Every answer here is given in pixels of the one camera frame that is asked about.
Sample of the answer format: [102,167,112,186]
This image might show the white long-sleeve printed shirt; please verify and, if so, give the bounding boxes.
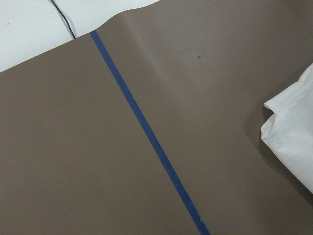
[261,66,313,191]

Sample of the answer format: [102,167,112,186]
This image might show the thin black table cable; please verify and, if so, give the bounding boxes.
[50,0,77,39]

